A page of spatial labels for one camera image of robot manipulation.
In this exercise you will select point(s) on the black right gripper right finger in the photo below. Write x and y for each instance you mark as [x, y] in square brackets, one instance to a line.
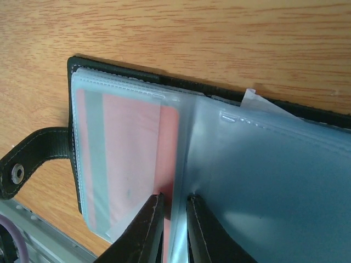
[208, 241]

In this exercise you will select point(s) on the aluminium rail front frame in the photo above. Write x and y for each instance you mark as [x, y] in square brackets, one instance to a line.
[44, 242]

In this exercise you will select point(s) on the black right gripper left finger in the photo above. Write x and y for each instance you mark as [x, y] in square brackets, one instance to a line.
[142, 241]

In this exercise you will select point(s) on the black card holder wallet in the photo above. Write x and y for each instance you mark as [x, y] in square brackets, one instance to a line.
[276, 175]

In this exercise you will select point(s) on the red card in holder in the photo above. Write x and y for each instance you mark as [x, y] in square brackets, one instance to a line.
[126, 150]

